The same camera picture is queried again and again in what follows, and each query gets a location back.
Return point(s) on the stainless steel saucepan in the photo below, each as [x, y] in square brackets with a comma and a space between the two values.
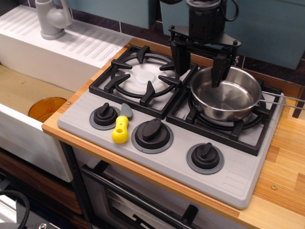
[233, 99]

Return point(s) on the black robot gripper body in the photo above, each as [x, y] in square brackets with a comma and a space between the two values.
[204, 34]

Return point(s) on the yellow handled grey spatula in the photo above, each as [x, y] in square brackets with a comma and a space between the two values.
[120, 133]

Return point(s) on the grey toy faucet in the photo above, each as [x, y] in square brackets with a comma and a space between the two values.
[53, 21]

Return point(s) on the black right stove knob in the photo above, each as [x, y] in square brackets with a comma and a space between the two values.
[205, 159]

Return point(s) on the black left stove knob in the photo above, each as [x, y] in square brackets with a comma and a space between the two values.
[104, 117]

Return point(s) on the black stove knob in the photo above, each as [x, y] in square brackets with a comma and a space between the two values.
[152, 137]
[205, 159]
[104, 117]

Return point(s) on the white toy sink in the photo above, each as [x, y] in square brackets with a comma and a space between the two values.
[32, 68]

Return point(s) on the black right burner grate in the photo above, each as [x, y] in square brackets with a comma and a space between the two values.
[246, 135]

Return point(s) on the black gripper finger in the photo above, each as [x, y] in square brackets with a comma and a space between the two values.
[220, 69]
[181, 58]

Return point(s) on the black burner grate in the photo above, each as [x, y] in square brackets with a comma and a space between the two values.
[246, 135]
[143, 79]

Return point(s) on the black left burner grate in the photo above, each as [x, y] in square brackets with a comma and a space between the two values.
[143, 79]

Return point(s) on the teal backsplash panel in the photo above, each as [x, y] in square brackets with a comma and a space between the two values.
[272, 31]

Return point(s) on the black middle stove knob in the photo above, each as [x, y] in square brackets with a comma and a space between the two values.
[152, 137]

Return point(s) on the black oven door handle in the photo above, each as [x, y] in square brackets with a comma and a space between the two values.
[183, 223]

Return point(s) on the orange plastic plate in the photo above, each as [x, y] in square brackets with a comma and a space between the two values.
[45, 108]

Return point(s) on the grey toy stove top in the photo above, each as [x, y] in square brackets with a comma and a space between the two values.
[233, 184]

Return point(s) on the toy oven door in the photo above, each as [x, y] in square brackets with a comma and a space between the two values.
[129, 202]

